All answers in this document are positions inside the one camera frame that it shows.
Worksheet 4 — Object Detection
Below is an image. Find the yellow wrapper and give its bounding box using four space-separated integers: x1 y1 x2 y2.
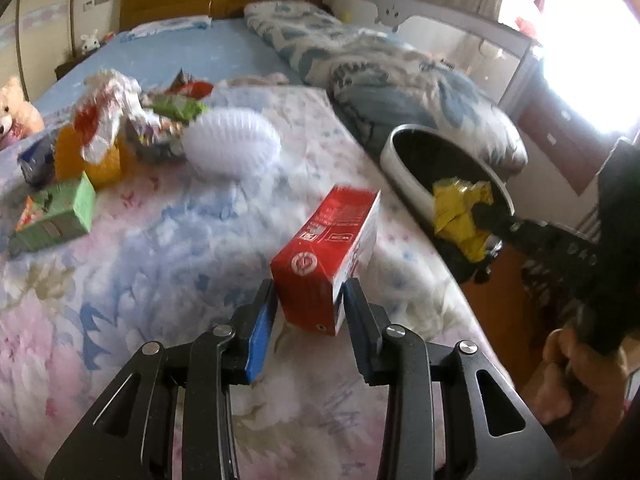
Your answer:
433 179 494 263

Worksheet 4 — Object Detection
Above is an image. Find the red milk carton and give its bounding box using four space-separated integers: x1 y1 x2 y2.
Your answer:
270 185 381 336

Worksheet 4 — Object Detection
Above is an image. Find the round white trash bin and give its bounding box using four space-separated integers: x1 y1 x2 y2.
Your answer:
380 124 514 284

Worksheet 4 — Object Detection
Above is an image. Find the person's right hand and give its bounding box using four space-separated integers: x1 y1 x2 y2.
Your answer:
521 326 628 463

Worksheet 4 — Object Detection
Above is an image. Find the blue white patterned duvet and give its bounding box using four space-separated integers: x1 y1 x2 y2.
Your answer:
244 0 528 178

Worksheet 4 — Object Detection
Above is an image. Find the green milk carton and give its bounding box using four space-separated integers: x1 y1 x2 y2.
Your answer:
12 172 96 252

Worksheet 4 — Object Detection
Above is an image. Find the white foam fruit net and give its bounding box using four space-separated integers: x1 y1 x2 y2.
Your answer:
182 107 281 180

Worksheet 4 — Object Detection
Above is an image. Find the orange plastic wrapper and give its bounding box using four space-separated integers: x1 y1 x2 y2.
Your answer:
53 122 136 191

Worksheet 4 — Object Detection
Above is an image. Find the blue snack bag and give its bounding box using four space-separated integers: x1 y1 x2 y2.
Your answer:
17 131 58 190

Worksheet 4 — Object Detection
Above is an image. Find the colourful small snack wrapper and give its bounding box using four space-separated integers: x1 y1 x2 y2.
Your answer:
125 114 184 164

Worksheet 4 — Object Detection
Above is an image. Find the green snack wrapper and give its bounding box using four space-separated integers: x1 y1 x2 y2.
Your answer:
150 93 208 125

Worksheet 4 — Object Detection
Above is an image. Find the light blue bed sheet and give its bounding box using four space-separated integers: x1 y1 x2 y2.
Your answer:
35 18 302 116

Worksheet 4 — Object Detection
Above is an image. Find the crumpled white red plastic bag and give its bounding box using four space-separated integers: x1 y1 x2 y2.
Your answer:
72 70 143 165

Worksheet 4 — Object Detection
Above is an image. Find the beige teddy bear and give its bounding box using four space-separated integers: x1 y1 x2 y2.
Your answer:
0 76 44 150

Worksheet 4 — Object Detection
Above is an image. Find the red candy wrapper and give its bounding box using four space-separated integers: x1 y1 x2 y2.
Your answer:
165 70 214 100

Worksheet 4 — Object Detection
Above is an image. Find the white folded cloth pillow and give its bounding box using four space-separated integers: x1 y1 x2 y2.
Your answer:
122 15 212 41

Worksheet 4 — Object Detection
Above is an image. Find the dark wooden nightstand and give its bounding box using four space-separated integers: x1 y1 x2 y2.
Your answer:
54 52 92 80

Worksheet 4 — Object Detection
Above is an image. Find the small white bunny toy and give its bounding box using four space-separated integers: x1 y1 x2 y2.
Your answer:
80 29 101 55

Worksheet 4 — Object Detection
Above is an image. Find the grey bed guard rail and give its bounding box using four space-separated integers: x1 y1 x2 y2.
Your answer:
328 0 539 118

